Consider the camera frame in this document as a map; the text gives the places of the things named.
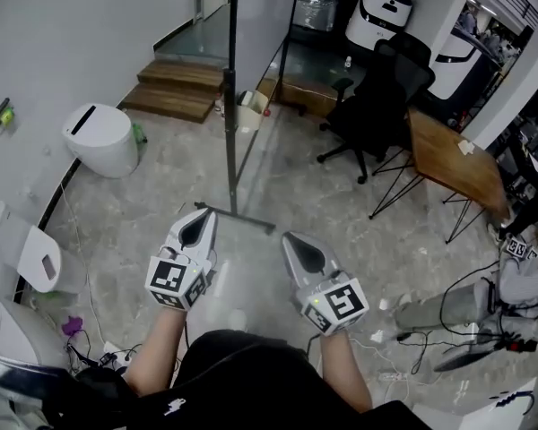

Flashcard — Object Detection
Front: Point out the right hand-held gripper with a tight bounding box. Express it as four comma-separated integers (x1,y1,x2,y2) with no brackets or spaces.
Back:
281,231,370,337

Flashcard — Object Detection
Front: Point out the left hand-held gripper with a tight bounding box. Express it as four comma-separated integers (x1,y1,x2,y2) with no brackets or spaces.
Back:
144,208,219,314

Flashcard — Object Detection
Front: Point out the whiteboard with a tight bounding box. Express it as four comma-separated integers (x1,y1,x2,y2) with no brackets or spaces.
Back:
193,0,309,235

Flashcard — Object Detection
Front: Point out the person's right forearm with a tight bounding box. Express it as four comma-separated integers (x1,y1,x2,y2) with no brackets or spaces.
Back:
317,329,374,415

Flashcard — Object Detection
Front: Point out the person's left forearm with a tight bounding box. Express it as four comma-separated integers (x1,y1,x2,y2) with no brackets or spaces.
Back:
124,303,190,398

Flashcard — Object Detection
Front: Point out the white round bin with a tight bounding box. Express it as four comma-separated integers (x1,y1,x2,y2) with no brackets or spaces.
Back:
61,102,141,180

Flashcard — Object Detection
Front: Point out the small beige waste bin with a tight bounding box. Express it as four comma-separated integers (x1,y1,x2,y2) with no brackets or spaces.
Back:
236,89,271,133

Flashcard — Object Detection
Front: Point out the wooden step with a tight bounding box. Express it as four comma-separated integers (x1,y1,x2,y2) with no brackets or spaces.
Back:
136,58,228,92
117,82,225,125

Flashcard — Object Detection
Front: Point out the person's black shirt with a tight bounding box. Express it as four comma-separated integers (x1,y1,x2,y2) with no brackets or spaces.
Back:
44,328,434,430

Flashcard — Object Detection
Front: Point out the purple object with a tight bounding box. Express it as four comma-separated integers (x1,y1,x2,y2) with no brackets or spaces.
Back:
61,314,85,337

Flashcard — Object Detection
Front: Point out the white floor device with screen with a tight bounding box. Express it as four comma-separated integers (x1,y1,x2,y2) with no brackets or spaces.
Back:
14,223,89,296

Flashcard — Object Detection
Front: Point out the wooden table with black legs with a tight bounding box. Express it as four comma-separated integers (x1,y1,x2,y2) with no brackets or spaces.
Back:
368,107,511,245

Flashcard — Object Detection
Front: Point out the black office chair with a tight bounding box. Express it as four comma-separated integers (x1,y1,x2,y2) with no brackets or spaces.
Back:
316,32,437,185

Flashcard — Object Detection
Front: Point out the white grey machine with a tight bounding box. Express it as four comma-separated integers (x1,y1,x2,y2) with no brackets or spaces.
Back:
0,292,69,378

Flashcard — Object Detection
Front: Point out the white cardboard box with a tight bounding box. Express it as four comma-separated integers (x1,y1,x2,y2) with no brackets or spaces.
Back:
411,375,538,430

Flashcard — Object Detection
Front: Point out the white and black machine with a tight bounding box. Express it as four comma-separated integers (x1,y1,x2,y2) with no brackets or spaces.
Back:
428,13,506,103

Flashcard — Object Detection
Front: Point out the white delivery robot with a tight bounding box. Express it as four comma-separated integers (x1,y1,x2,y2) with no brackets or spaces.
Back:
343,0,414,52

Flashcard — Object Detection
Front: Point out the wrapped shelf rack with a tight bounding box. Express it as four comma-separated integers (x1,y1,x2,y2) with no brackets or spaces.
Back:
291,0,343,33

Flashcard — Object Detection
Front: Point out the black floor cable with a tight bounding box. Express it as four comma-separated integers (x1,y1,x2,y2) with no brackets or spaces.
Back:
396,260,503,375

